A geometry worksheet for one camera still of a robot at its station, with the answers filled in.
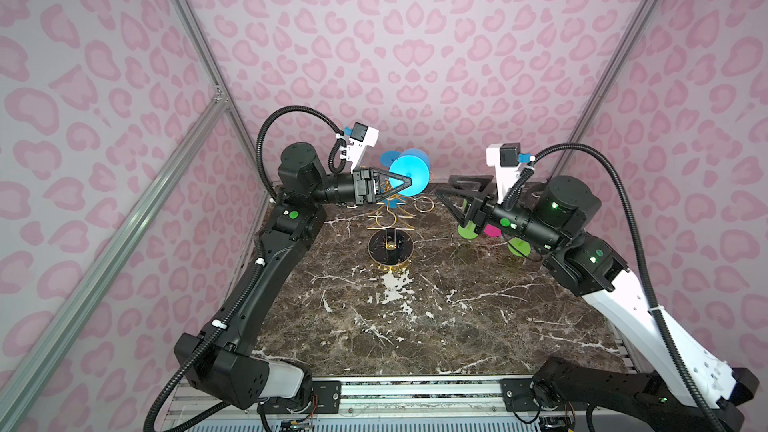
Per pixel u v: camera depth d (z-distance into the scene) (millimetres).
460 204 484
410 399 736
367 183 503
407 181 550
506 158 449
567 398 608
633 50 819
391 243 980
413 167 540
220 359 376
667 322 383
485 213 465
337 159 528
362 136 525
